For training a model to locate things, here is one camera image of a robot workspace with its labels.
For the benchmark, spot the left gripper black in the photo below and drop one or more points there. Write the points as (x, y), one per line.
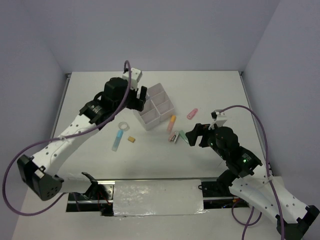
(137, 104)

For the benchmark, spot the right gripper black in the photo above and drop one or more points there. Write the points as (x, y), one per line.
(199, 129)

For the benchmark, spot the pink mini stapler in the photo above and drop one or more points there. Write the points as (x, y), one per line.
(173, 137)

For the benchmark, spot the tan eraser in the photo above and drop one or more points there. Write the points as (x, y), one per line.
(131, 139)

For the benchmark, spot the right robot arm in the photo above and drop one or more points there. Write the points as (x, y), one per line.
(246, 177)

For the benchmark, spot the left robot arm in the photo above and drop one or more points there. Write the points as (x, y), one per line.
(39, 171)

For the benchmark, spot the pink eraser case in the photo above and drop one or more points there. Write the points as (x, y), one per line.
(192, 114)

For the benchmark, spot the right white divided container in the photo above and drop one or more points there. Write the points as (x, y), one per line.
(161, 101)

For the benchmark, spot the white divided container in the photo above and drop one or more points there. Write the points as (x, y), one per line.
(149, 117)
(161, 101)

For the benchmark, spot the left white divided container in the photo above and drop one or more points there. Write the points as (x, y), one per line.
(149, 117)

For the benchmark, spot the pink orange highlighter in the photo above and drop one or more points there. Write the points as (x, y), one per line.
(171, 124)

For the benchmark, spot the clear tape dispenser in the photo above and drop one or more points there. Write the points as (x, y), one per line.
(123, 126)

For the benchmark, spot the light blue pen case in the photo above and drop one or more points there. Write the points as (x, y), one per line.
(117, 140)

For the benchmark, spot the silver foil sheet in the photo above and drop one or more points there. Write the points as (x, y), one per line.
(157, 198)

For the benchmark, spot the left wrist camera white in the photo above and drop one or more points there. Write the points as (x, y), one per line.
(136, 75)

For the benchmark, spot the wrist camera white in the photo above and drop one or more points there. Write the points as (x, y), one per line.
(136, 75)
(219, 118)

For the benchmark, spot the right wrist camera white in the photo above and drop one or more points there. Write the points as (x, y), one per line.
(219, 118)

